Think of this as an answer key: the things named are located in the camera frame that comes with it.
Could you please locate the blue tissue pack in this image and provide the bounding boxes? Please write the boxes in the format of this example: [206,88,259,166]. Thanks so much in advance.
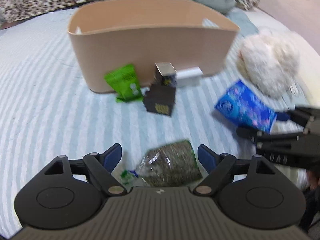
[215,80,277,133]

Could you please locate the clear bag dried herbs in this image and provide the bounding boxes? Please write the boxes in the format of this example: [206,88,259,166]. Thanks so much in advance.
[120,140,202,187]

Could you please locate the white small box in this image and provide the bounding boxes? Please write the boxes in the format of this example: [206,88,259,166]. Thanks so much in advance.
[176,67,203,87]

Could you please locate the black box gold print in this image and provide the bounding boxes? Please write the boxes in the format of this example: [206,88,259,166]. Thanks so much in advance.
[143,84,176,116]

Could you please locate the small black box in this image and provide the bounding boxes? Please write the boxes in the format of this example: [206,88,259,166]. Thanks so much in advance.
[155,62,177,87]

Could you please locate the green snack packet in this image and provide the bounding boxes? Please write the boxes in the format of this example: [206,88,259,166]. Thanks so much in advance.
[104,64,143,102]

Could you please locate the white fluffy plush pillow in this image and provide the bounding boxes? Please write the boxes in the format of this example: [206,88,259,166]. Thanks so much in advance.
[239,33,300,98]

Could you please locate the beige plastic storage bin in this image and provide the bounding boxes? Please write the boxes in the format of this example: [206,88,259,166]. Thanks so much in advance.
[67,0,240,93]

